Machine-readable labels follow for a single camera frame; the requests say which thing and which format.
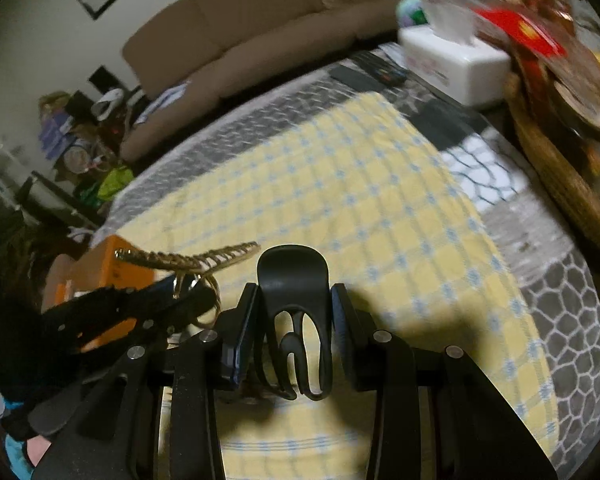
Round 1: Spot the grey stone pattern table mat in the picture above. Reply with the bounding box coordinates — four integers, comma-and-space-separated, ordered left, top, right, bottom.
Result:
96, 70, 600, 479

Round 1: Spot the black plastic hair claw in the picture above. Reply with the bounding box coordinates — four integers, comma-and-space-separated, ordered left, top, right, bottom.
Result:
253, 245, 332, 401

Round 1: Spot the orange cardboard box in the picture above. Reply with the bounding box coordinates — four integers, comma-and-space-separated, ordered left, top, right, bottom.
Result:
41, 235, 155, 356

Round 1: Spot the black remote control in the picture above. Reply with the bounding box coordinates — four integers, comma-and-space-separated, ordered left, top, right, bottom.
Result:
351, 51, 407, 87

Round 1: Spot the gold metal hair claw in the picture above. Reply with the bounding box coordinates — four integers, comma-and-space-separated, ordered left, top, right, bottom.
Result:
114, 240, 261, 328

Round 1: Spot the person's left hand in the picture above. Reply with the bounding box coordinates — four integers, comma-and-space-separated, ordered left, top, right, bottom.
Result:
23, 436, 52, 468

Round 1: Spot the woven wicker basket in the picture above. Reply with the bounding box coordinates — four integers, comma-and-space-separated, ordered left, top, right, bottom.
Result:
505, 73, 600, 248

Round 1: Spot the yellow plaid table cloth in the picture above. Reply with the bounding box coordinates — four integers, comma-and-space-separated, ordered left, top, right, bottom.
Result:
116, 92, 559, 479

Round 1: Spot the brown sofa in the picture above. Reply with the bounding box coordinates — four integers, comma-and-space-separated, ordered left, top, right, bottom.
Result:
120, 0, 400, 164

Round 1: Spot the white tissue box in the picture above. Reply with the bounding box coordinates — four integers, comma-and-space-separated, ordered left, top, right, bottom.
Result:
399, 25, 510, 108

